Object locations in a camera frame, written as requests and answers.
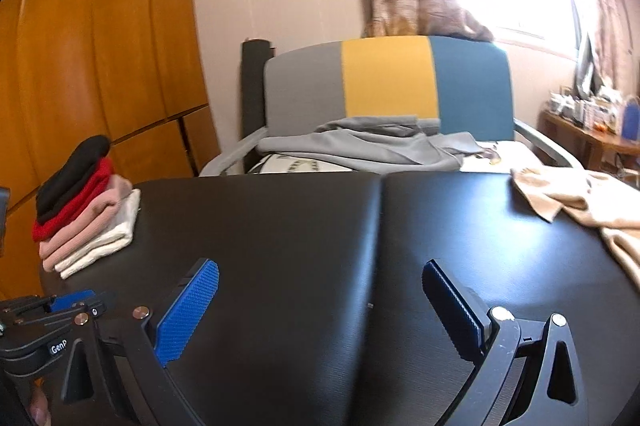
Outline folded red garment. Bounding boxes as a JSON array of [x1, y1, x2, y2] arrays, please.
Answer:
[[32, 157, 117, 243]]

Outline grey garment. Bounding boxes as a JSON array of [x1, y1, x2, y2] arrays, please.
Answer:
[[257, 116, 496, 172]]

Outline clutter of small bottles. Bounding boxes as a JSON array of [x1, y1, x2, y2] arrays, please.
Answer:
[[547, 86, 626, 137]]

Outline grey bunched curtain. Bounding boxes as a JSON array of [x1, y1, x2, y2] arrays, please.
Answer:
[[580, 33, 602, 102]]

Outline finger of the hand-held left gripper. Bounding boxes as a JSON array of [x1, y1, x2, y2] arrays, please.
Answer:
[[75, 292, 117, 324], [44, 290, 97, 313]]

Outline wooden wardrobe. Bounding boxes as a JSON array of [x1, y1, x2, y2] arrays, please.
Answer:
[[0, 0, 221, 302]]

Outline grey yellow blue armchair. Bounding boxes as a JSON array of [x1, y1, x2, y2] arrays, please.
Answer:
[[200, 35, 583, 177]]

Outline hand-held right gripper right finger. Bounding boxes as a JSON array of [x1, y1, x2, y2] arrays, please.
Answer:
[[422, 259, 586, 426]]

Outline person's left hand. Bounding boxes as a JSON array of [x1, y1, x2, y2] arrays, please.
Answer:
[[27, 388, 51, 426]]

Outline wooden side table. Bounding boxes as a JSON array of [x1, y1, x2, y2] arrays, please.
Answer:
[[540, 108, 640, 182]]

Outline beige knit sweater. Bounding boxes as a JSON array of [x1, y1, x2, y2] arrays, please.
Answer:
[[510, 166, 640, 292]]

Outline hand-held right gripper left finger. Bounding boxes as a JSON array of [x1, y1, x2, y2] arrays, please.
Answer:
[[62, 258, 221, 426]]

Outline blue bag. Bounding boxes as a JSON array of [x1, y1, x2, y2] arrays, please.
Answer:
[[622, 98, 640, 142]]

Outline folded black garment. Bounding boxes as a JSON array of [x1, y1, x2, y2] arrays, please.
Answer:
[[36, 135, 112, 224]]

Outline folded pink garment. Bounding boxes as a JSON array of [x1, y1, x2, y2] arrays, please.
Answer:
[[39, 174, 132, 272]]

